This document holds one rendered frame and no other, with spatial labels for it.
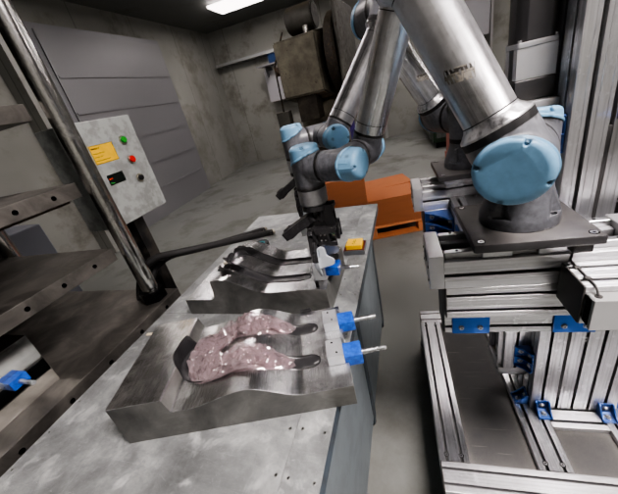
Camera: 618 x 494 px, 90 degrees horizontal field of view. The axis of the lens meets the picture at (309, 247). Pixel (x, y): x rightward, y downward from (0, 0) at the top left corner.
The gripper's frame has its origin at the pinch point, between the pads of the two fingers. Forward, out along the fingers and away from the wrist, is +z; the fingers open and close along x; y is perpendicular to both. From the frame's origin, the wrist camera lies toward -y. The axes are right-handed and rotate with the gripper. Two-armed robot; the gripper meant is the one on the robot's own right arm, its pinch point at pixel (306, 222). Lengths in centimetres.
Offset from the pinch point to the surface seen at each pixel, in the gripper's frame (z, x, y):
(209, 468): 15, -80, -1
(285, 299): 9.2, -36.1, 1.3
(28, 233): 3, 40, -232
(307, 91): -45, 303, -73
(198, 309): 12.8, -36.0, -31.9
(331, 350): 7, -58, 20
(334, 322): 7, -48, 19
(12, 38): -74, -27, -61
